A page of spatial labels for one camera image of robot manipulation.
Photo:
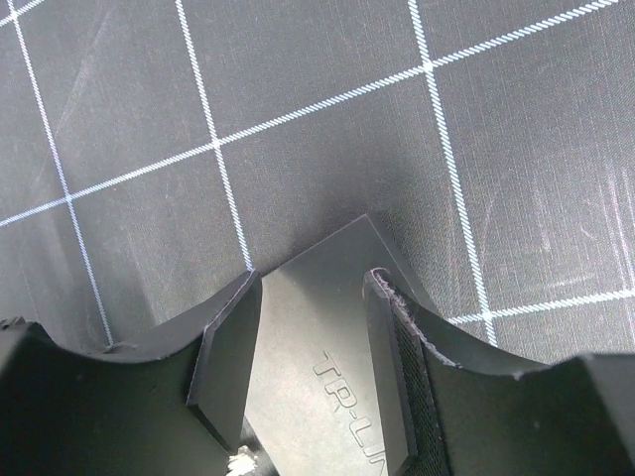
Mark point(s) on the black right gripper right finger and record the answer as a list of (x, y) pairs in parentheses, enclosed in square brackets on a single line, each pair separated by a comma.
[(451, 404)]

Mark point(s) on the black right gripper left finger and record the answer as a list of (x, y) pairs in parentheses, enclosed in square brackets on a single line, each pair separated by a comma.
[(169, 401)]

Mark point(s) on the black network switch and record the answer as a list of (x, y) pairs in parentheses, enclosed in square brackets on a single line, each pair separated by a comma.
[(312, 398)]

